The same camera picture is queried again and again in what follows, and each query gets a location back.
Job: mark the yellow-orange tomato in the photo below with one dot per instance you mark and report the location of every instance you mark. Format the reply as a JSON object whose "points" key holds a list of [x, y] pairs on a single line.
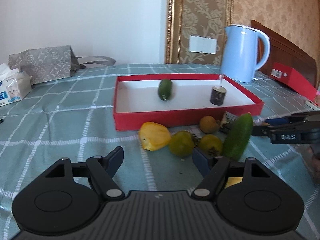
{"points": [[210, 142]]}

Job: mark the green-yellow tomato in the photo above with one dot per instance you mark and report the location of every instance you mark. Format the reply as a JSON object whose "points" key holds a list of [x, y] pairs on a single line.
{"points": [[181, 143]]}

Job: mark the large green cucumber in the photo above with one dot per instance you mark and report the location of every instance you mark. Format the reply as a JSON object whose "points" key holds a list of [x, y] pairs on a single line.
{"points": [[237, 137]]}

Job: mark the light blue electric kettle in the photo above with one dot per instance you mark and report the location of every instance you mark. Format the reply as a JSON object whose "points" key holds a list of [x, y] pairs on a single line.
{"points": [[237, 55]]}

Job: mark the grey weathered wood block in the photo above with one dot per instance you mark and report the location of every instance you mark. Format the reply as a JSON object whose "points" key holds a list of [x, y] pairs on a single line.
{"points": [[226, 122]]}

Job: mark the white tissue pack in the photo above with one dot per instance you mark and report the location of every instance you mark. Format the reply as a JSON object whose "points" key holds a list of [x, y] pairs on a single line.
{"points": [[15, 87]]}

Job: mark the red box lid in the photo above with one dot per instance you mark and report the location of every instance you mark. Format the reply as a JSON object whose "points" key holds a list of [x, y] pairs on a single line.
{"points": [[297, 80]]}

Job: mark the small brown round fruit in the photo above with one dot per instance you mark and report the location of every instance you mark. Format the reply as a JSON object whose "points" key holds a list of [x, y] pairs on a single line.
{"points": [[208, 124]]}

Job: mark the large yellow fruit piece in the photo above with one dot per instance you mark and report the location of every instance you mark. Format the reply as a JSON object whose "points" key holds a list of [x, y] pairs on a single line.
{"points": [[153, 137]]}

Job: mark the red shallow cardboard box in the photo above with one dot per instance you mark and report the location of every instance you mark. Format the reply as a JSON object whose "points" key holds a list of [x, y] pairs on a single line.
{"points": [[140, 97]]}

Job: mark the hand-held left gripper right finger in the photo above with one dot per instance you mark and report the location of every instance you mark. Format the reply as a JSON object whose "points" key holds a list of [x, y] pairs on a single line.
{"points": [[200, 158]]}

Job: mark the small yellow fruit piece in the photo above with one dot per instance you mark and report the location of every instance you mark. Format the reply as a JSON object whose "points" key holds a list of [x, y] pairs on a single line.
{"points": [[233, 181]]}

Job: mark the grey patterned gift bag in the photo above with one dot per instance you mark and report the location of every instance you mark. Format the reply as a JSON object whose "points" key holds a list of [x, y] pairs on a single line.
{"points": [[45, 62]]}

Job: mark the small green cucumber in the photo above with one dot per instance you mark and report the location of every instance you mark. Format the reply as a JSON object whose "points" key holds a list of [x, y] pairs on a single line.
{"points": [[165, 90]]}

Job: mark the gold wall frame moulding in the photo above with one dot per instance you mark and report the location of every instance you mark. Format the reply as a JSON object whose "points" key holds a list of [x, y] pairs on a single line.
{"points": [[170, 30]]}

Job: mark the brown wooden headboard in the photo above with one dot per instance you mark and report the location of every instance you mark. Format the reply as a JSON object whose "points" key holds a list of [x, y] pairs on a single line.
{"points": [[287, 52]]}

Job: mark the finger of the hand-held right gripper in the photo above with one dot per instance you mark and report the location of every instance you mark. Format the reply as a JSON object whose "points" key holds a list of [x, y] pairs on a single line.
{"points": [[260, 130], [277, 122]]}

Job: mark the green checked tablecloth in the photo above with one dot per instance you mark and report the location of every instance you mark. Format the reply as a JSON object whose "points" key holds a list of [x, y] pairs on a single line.
{"points": [[75, 120]]}

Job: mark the dark round wooden log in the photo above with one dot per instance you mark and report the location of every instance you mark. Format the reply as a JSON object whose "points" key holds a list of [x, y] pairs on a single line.
{"points": [[217, 96]]}

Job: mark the person's right hand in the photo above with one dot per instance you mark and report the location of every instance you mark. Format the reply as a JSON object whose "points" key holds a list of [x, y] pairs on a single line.
{"points": [[315, 165]]}

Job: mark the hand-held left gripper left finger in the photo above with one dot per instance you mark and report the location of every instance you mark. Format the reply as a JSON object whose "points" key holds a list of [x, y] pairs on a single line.
{"points": [[116, 155]]}

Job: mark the white wall switch panel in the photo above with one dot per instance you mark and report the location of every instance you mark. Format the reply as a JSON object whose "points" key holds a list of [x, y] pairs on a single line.
{"points": [[202, 44]]}

